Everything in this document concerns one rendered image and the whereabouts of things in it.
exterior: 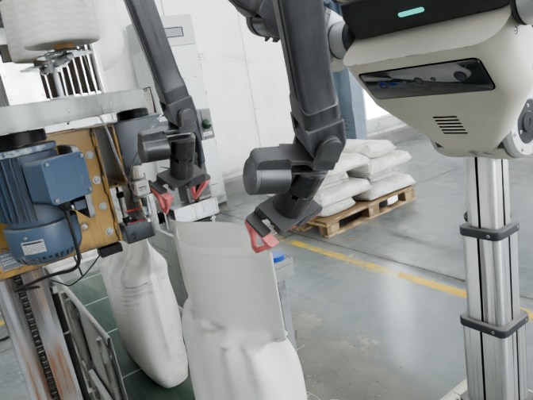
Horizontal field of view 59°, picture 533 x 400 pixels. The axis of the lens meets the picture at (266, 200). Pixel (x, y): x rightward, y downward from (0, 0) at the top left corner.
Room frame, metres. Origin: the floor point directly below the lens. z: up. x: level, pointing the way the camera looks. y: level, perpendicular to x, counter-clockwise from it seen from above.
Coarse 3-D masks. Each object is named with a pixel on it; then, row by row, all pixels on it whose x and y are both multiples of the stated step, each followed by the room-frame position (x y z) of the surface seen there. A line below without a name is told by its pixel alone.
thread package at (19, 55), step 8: (0, 0) 1.29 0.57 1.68; (8, 0) 1.27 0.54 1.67; (0, 8) 1.29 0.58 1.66; (8, 8) 1.27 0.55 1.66; (8, 16) 1.27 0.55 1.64; (8, 24) 1.27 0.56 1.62; (8, 32) 1.28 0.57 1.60; (16, 32) 1.26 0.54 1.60; (8, 40) 1.28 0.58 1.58; (16, 40) 1.26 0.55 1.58; (8, 48) 1.30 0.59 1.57; (16, 48) 1.27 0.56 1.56; (24, 48) 1.26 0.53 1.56; (16, 56) 1.27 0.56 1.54; (24, 56) 1.26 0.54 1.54; (32, 56) 1.26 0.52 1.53
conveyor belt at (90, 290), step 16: (96, 272) 2.84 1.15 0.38; (80, 288) 2.61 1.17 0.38; (96, 288) 2.57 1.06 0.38; (96, 304) 2.34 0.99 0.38; (96, 320) 2.14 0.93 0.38; (112, 320) 2.11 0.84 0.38; (112, 336) 1.95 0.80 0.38; (128, 368) 1.66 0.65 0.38; (128, 384) 1.55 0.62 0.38; (144, 384) 1.53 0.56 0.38
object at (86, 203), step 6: (66, 144) 1.10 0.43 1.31; (60, 150) 1.12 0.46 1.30; (66, 150) 1.06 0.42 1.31; (72, 150) 1.01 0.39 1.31; (78, 150) 1.02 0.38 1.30; (78, 198) 1.04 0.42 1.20; (84, 198) 1.02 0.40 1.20; (90, 198) 1.02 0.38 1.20; (72, 204) 1.01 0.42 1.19; (78, 204) 1.01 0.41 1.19; (84, 204) 1.02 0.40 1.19; (90, 204) 1.02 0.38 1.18; (78, 210) 1.11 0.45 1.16; (84, 210) 1.05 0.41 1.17; (90, 210) 1.01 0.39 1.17; (90, 216) 1.02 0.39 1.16
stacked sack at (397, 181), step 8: (392, 176) 4.41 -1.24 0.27; (400, 176) 4.38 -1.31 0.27; (408, 176) 4.40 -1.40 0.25; (376, 184) 4.23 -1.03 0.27; (384, 184) 4.23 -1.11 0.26; (392, 184) 4.24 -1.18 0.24; (400, 184) 4.30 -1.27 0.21; (408, 184) 4.37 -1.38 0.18; (368, 192) 4.15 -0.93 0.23; (376, 192) 4.12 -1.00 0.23; (384, 192) 4.18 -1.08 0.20; (368, 200) 4.16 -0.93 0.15
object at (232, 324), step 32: (192, 224) 1.22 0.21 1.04; (224, 224) 1.16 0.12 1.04; (192, 256) 1.03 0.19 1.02; (224, 256) 0.97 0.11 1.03; (256, 256) 0.92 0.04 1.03; (192, 288) 1.06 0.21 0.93; (224, 288) 0.97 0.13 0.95; (256, 288) 0.93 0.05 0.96; (192, 320) 1.12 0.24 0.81; (224, 320) 0.98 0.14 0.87; (256, 320) 0.94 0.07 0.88; (192, 352) 1.12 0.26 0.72; (224, 352) 0.96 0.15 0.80; (256, 352) 0.92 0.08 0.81; (288, 352) 0.95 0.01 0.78; (192, 384) 1.18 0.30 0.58; (224, 384) 0.98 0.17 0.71; (256, 384) 0.90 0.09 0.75; (288, 384) 0.93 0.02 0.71
